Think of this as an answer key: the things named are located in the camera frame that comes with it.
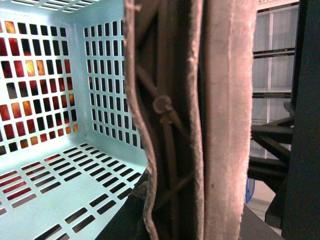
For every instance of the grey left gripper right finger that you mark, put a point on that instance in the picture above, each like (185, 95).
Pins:
(227, 60)

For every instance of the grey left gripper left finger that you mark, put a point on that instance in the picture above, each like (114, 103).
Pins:
(162, 46)

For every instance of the light blue plastic basket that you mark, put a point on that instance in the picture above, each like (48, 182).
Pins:
(70, 154)

